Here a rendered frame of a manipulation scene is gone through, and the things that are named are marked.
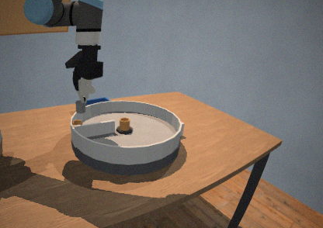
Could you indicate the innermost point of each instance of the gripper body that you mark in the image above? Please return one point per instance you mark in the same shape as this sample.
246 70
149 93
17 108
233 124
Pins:
89 60

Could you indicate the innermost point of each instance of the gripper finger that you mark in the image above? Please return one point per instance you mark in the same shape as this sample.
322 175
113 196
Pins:
92 90
80 87

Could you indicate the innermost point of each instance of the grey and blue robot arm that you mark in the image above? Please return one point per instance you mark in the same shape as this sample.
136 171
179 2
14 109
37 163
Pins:
86 15

